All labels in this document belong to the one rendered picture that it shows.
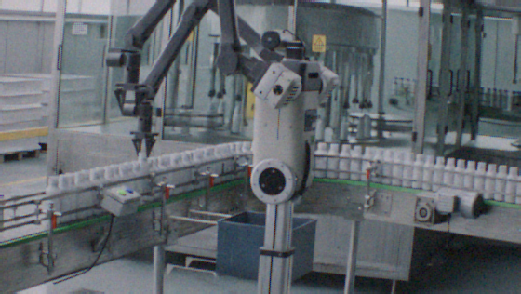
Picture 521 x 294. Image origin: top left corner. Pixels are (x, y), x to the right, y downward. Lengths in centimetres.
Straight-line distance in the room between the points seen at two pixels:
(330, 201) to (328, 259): 190
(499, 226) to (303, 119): 160
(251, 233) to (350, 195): 124
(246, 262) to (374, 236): 297
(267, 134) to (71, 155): 438
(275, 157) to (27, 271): 97
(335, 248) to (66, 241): 381
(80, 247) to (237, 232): 78
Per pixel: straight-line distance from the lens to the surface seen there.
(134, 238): 420
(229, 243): 433
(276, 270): 388
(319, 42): 726
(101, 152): 789
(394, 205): 534
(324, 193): 546
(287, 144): 375
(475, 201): 499
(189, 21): 418
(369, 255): 725
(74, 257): 378
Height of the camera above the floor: 168
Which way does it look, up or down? 6 degrees down
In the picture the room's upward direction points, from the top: 4 degrees clockwise
